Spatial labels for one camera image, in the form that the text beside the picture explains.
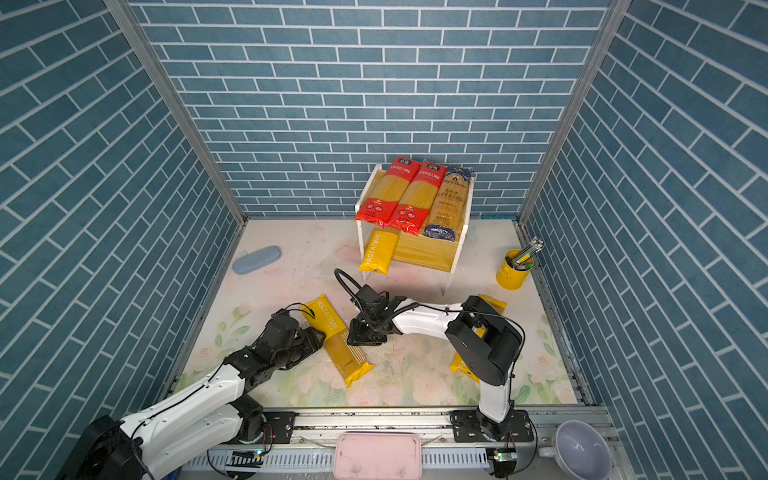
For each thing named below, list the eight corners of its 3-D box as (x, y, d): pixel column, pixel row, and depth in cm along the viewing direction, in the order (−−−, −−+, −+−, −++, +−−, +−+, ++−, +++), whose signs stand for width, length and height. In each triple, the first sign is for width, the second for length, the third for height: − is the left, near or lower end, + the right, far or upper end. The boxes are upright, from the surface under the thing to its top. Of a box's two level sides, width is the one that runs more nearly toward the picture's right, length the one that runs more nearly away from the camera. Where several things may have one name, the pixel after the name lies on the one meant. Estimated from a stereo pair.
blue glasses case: (235, 275, 106) (233, 272, 104) (232, 263, 110) (230, 259, 108) (283, 257, 112) (282, 253, 110) (279, 246, 115) (278, 242, 114)
